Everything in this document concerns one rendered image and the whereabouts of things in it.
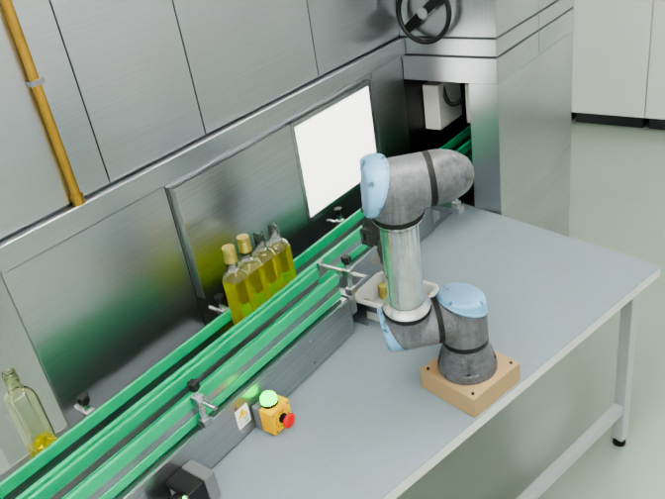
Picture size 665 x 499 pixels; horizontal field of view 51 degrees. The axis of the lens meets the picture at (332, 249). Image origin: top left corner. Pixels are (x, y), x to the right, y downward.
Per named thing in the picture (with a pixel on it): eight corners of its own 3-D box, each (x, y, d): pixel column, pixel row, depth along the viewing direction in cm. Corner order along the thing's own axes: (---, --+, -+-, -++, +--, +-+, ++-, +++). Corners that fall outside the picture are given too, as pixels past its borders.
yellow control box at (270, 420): (273, 411, 185) (268, 390, 181) (295, 421, 180) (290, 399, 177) (255, 428, 180) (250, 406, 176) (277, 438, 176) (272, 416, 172)
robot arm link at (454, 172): (485, 138, 139) (441, 156, 188) (430, 148, 139) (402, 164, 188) (495, 194, 139) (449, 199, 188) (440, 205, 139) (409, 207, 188)
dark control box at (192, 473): (199, 482, 167) (190, 457, 163) (222, 496, 162) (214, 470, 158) (173, 507, 161) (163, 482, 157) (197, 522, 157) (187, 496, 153)
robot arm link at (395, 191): (446, 353, 171) (436, 169, 136) (386, 364, 171) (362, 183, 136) (434, 319, 181) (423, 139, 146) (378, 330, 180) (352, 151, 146)
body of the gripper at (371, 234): (375, 234, 209) (370, 198, 203) (400, 240, 204) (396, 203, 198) (361, 247, 204) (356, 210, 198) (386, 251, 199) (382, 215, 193)
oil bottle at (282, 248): (287, 294, 209) (274, 232, 199) (302, 298, 206) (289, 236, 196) (275, 304, 206) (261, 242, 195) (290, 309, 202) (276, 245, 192)
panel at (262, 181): (374, 169, 255) (363, 79, 239) (381, 170, 254) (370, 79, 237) (198, 296, 197) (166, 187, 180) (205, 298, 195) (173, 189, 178)
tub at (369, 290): (383, 291, 226) (380, 268, 222) (444, 308, 213) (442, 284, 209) (352, 320, 214) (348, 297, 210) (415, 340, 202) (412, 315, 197)
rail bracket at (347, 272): (326, 281, 211) (319, 247, 205) (371, 294, 202) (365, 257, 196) (319, 286, 209) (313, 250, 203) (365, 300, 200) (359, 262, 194)
